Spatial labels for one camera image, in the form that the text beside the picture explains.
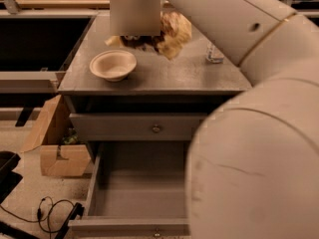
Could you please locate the brown chip bag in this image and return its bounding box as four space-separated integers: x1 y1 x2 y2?
105 11 192 60

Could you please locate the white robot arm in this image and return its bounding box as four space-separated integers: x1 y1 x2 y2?
168 0 319 239

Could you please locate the grey drawer cabinet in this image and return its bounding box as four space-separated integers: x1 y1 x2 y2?
59 14 251 157

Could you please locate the closed grey top drawer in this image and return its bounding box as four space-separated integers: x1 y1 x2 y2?
70 114 205 141

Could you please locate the open grey middle drawer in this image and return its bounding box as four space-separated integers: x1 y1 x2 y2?
69 141 189 238

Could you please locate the white paper bowl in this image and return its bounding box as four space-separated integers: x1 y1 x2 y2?
90 50 138 82

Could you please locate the clear plastic water bottle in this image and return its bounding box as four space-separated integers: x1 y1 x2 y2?
206 42 224 64

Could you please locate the cardboard box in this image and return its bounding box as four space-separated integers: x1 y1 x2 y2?
21 95 91 177

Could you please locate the black cable on floor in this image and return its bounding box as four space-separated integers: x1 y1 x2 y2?
0 195 76 234

